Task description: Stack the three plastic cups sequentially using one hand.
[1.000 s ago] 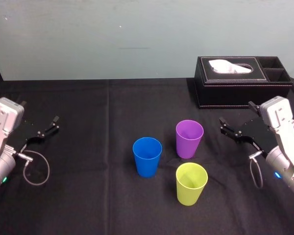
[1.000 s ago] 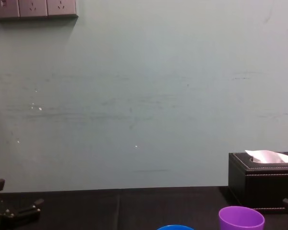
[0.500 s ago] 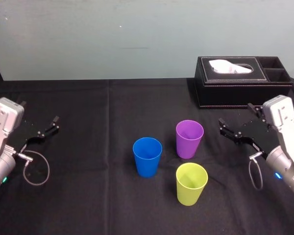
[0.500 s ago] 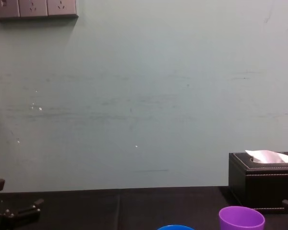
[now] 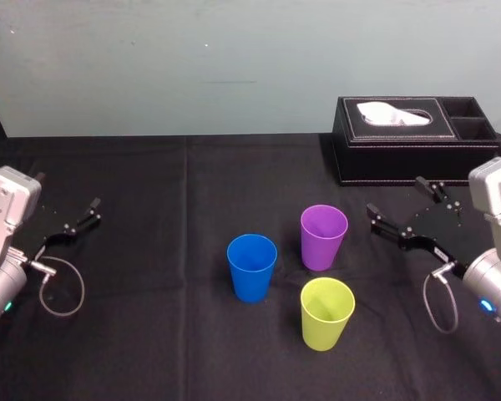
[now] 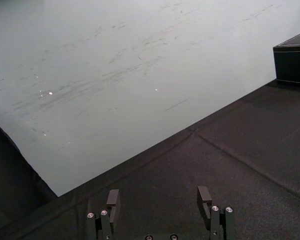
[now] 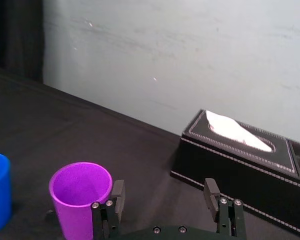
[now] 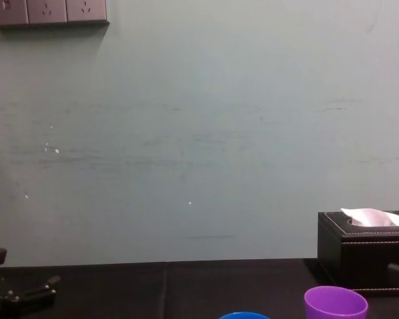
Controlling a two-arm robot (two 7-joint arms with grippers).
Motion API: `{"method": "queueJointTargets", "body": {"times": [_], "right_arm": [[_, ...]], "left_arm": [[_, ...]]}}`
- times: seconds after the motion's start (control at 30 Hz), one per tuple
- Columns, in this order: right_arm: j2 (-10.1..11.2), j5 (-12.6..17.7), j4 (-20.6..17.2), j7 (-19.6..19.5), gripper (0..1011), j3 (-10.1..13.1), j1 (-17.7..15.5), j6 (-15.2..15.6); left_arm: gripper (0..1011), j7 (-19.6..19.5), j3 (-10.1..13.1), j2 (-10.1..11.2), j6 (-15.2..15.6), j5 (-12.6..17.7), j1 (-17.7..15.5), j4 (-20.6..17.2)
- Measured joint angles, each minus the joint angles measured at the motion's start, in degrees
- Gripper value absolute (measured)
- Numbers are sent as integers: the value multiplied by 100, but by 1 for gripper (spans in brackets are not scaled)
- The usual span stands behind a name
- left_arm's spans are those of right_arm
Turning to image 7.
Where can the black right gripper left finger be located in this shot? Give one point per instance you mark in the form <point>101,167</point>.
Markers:
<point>110,212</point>

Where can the dark curtain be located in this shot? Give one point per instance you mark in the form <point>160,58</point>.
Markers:
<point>15,37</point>

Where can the purple plastic cup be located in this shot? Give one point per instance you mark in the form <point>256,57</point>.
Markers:
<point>78,200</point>

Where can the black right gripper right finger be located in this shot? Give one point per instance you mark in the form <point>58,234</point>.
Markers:
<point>227,215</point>

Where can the black table cloth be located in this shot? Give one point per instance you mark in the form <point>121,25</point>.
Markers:
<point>90,140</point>

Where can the black leather tissue box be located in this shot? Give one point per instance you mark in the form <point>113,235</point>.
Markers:
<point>240,172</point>

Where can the white tissue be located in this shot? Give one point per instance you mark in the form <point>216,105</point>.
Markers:
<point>236,133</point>

